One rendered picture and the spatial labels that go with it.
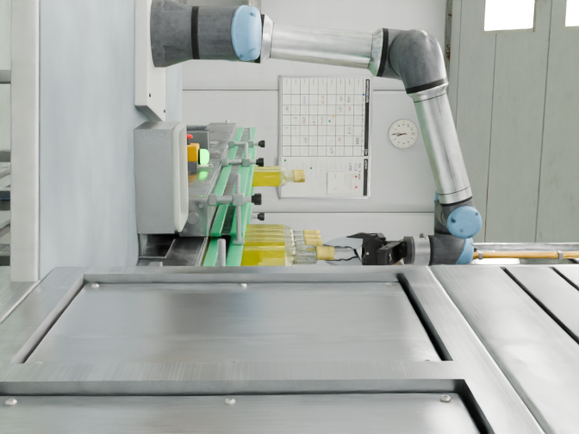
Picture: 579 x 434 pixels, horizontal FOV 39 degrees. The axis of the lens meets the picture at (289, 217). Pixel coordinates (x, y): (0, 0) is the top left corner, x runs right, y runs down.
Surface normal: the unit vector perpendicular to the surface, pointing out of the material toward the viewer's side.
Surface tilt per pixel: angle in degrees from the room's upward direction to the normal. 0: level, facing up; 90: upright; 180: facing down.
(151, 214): 90
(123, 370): 90
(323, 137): 90
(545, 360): 90
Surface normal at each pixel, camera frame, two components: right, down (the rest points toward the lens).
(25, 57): 0.02, -0.01
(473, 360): 0.00, -0.98
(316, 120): 0.02, 0.21
